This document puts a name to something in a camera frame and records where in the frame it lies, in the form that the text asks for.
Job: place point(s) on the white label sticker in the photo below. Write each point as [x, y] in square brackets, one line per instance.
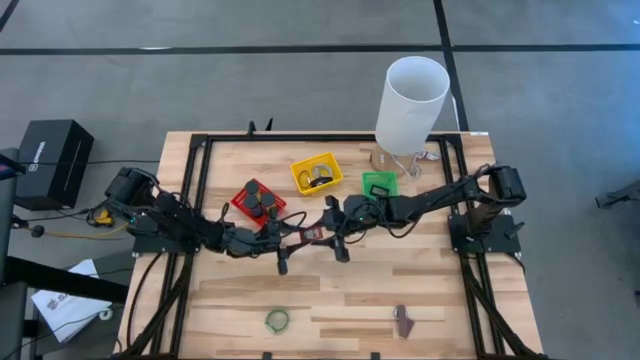
[479, 133]

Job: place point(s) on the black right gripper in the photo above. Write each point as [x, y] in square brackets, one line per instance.
[357, 215]

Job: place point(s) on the red plastic basket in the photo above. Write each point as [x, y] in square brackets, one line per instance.
[240, 202]

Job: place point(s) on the green plastic basket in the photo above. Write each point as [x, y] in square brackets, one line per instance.
[367, 180]

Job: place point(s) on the grey equipment base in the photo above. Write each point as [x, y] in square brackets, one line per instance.
[625, 195]

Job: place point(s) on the black cardboard box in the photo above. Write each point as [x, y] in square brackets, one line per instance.
[55, 160]

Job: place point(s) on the silver wristwatch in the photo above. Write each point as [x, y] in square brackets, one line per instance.
[325, 169]

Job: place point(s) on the yellow plastic basket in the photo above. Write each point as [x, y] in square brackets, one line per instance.
[320, 159]

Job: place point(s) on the green wristwatch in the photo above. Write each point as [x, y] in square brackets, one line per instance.
[269, 327]

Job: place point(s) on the yellow sand hourglass black caps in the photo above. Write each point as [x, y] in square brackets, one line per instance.
[268, 199]

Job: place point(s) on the black metal beam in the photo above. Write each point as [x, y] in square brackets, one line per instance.
[65, 282]

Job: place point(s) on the small black digital clock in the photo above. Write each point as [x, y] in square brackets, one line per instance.
[379, 190]

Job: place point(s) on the white cylindrical lamp shade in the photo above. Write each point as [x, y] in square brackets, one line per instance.
[400, 130]

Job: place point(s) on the small red clock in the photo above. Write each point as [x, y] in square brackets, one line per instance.
[312, 233]

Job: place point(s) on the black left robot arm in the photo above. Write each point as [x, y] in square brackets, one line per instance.
[175, 220]

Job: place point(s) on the white printed paper sheet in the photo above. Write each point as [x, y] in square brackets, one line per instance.
[65, 310]

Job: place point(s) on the black wristwatch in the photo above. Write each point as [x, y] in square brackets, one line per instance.
[322, 181]

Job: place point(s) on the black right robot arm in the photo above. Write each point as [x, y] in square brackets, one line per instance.
[435, 197]

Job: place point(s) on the wooden lamp base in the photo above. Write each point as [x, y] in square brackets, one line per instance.
[382, 162]

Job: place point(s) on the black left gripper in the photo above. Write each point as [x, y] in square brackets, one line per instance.
[250, 240]

